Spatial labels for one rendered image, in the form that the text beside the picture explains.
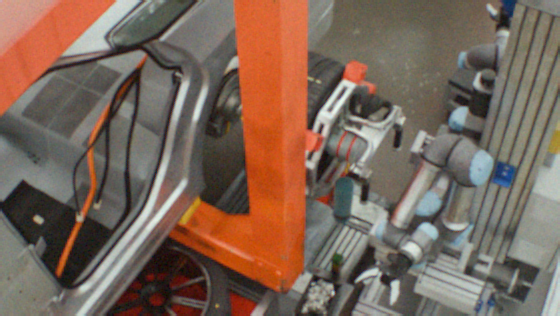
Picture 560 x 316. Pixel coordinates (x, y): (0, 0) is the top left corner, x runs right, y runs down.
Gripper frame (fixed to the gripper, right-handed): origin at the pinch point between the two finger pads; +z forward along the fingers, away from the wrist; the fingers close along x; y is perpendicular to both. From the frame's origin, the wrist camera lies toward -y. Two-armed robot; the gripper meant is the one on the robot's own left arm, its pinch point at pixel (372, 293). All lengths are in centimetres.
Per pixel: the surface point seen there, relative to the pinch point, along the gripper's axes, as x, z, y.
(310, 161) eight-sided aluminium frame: 67, -46, 17
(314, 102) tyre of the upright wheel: 74, -60, -2
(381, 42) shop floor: 153, -212, 104
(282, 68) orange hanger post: 37, -10, -74
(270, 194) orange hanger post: 52, -9, -8
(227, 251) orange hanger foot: 83, -4, 47
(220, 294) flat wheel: 79, 8, 63
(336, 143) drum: 70, -66, 25
